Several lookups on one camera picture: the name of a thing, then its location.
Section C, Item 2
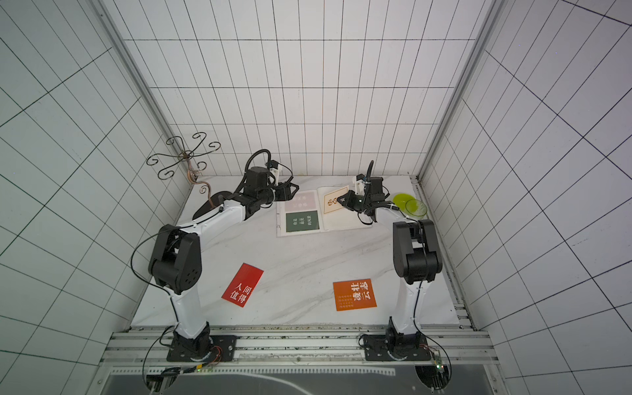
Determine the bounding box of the cream framed card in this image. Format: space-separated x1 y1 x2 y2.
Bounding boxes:
323 186 349 214

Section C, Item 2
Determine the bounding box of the green card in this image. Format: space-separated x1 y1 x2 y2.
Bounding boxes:
286 211 320 233

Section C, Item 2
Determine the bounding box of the red card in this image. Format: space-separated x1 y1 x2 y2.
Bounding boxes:
222 263 264 308

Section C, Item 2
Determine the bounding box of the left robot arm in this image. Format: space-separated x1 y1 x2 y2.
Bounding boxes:
148 161 299 349

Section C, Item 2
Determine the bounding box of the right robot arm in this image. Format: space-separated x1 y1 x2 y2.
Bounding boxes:
338 174 443 352

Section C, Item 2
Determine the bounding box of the clear green cup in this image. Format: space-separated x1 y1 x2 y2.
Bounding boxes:
404 198 428 220

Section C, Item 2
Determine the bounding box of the metal jewelry stand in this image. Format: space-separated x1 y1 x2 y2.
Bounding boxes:
145 130 235 221

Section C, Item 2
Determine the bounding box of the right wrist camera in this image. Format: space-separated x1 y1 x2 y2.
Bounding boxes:
353 179 366 196

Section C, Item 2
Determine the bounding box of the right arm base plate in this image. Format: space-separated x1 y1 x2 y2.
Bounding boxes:
359 333 431 362

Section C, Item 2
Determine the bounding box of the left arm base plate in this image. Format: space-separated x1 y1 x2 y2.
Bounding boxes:
166 334 239 363

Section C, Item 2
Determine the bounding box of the aluminium rail frame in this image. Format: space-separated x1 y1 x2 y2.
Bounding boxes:
88 325 509 394

